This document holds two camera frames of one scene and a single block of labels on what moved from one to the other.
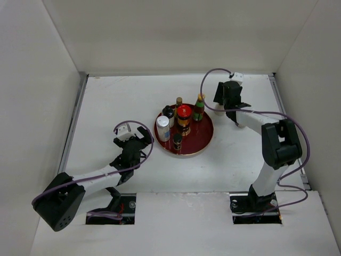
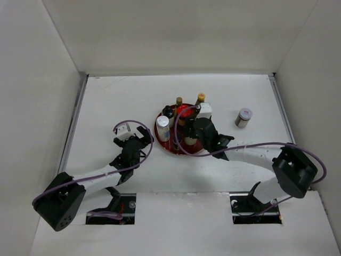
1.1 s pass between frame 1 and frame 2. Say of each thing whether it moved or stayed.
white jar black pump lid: stayed
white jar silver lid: stayed
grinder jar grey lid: moved
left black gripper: stayed
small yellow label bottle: stayed
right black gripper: moved
